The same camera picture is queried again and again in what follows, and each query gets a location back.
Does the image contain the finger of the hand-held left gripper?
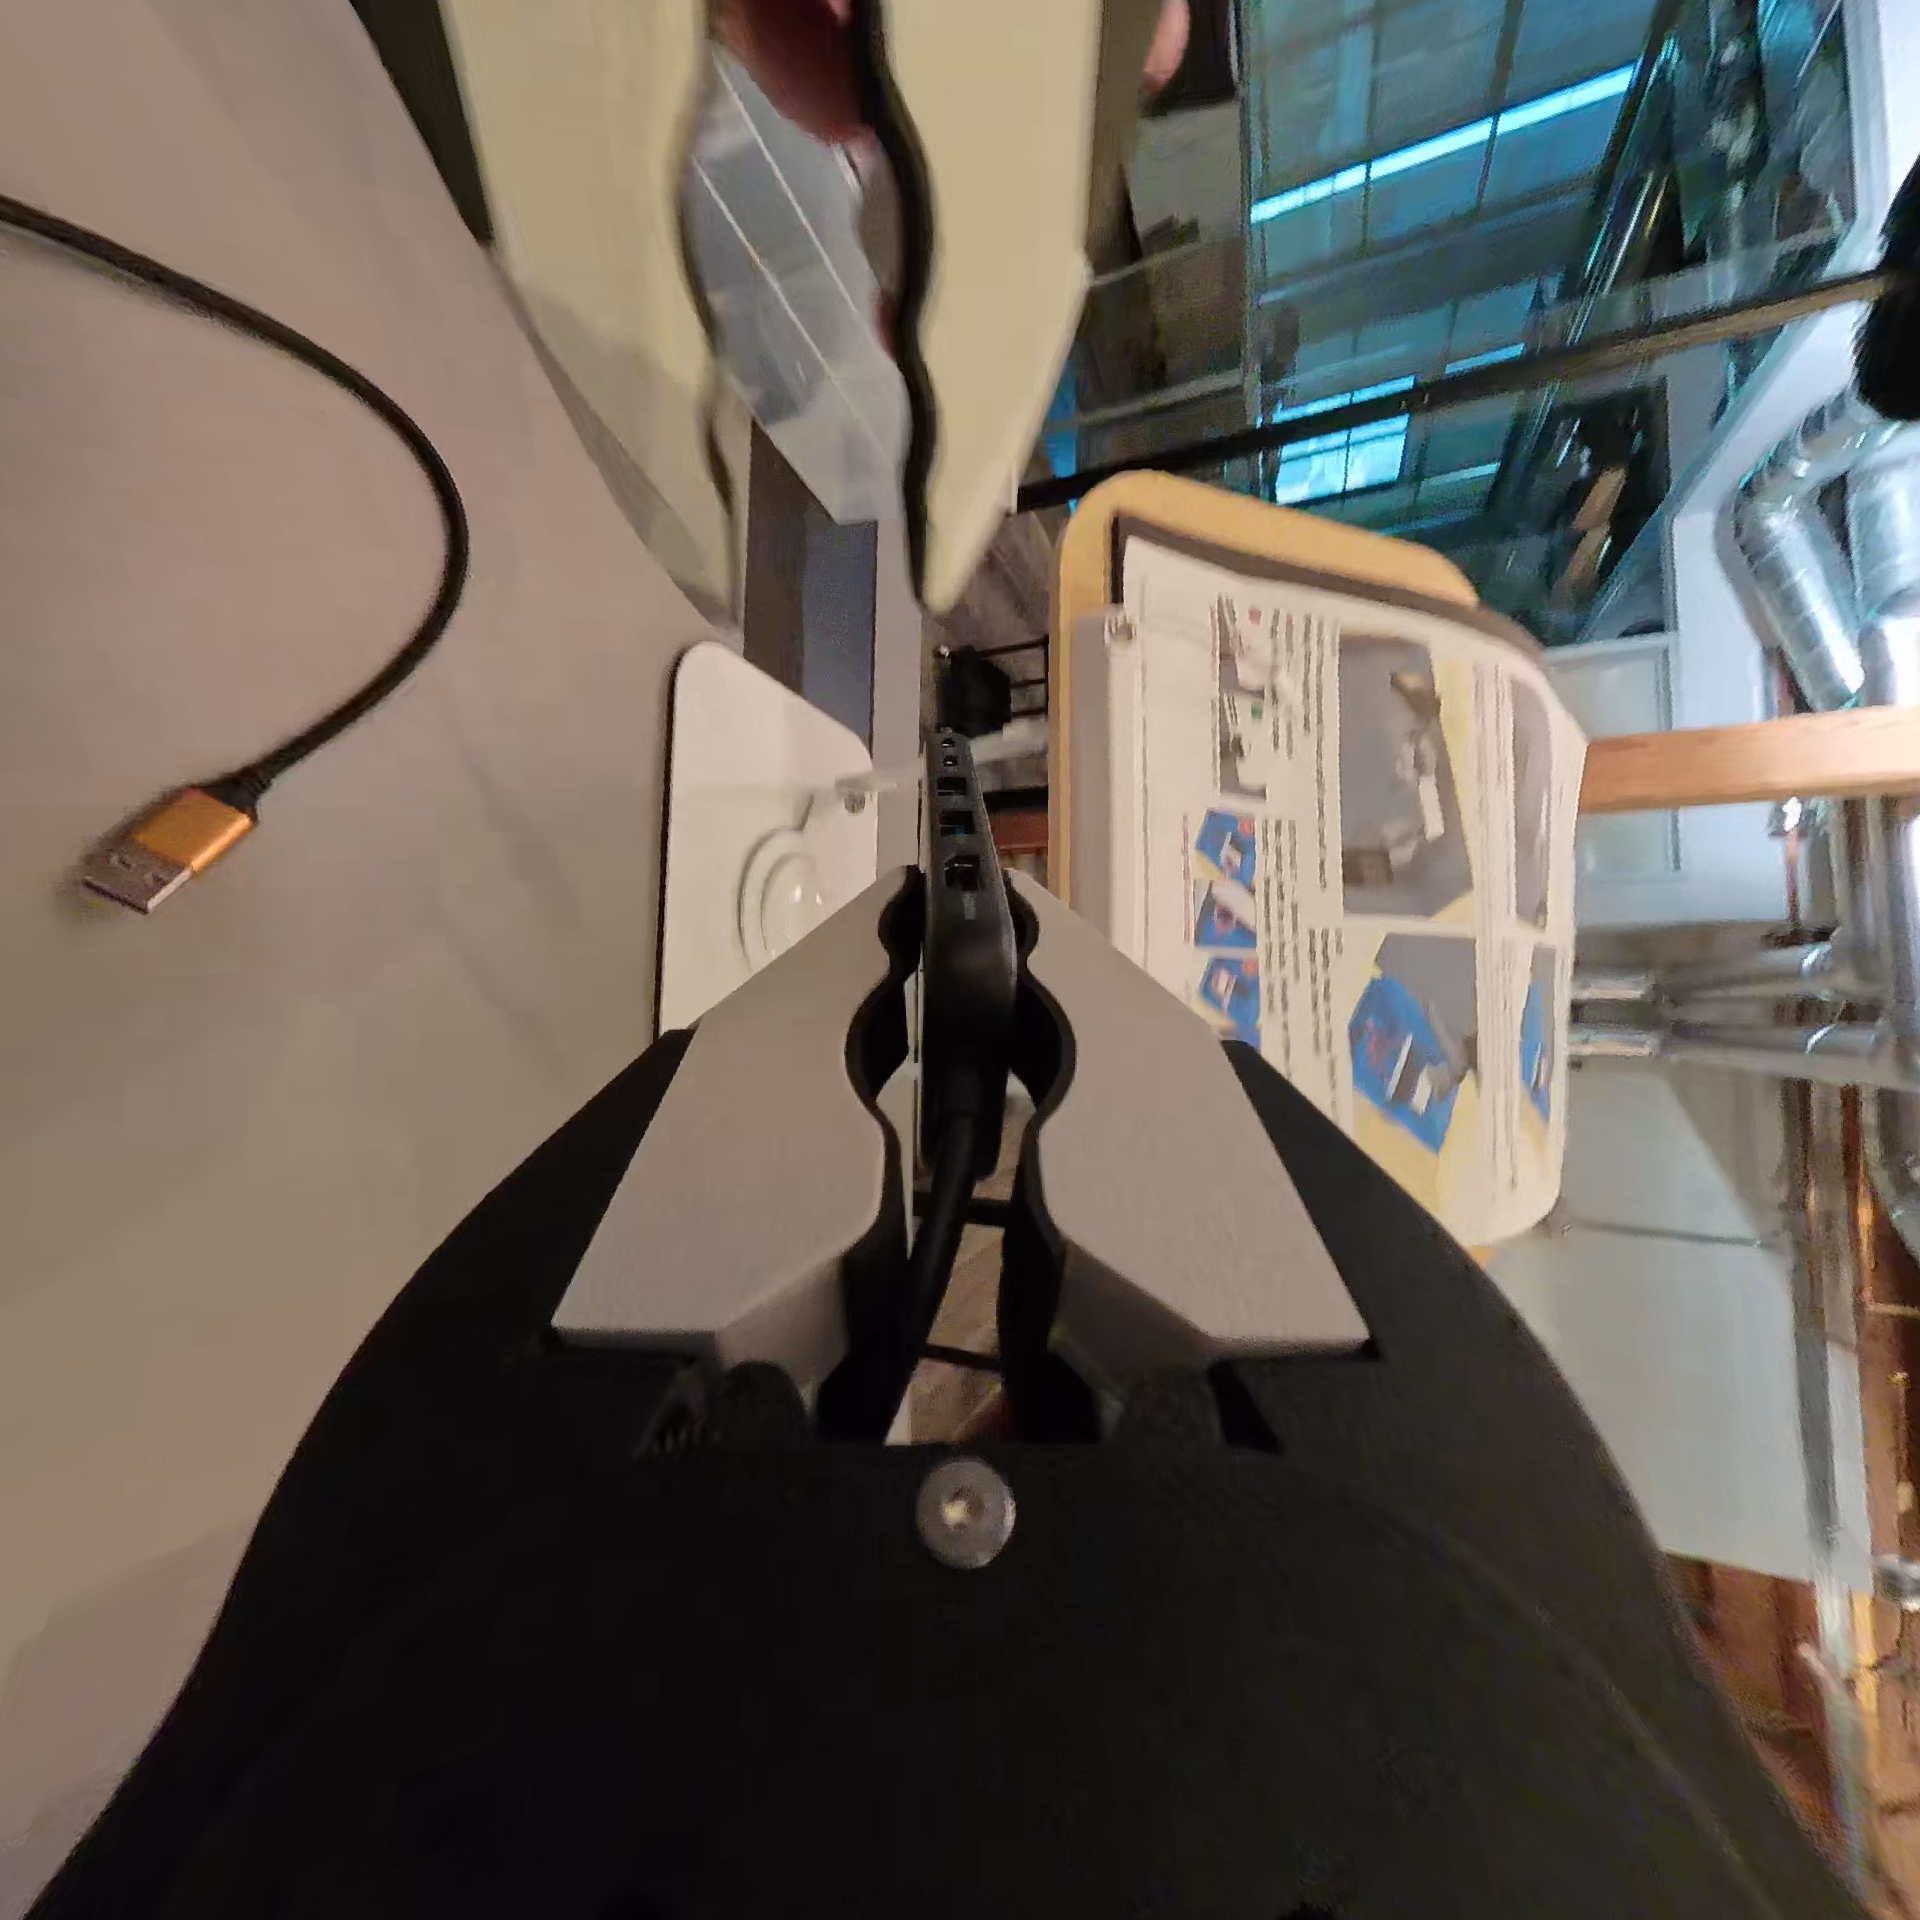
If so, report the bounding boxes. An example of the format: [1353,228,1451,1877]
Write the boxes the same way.
[861,0,1117,617]
[440,0,739,627]

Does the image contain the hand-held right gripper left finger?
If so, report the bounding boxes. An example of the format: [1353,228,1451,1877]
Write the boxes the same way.
[553,864,924,1435]

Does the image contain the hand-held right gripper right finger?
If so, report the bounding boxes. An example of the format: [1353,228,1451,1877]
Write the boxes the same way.
[1001,870,1374,1442]

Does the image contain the black usb hub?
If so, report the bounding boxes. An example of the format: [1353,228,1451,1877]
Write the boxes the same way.
[914,731,1021,1158]

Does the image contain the black usb cable orange plugs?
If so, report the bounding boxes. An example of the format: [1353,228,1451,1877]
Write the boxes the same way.
[0,191,473,922]

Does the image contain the person's left hand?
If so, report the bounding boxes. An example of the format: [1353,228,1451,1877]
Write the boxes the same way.
[719,0,890,154]

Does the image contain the printed instruction sheet pad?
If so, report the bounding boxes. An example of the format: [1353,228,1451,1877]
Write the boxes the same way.
[1108,532,1590,1246]

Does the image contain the black pole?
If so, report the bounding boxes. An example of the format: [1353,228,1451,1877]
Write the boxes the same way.
[1018,188,1920,514]

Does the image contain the silver pipe cluster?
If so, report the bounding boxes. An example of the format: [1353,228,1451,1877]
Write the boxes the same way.
[1562,795,1920,1920]

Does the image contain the wooden post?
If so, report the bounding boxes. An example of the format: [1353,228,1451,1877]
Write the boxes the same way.
[1574,705,1920,815]

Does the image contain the silver ventilation duct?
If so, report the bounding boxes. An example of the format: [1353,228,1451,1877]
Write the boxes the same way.
[1732,428,1920,721]

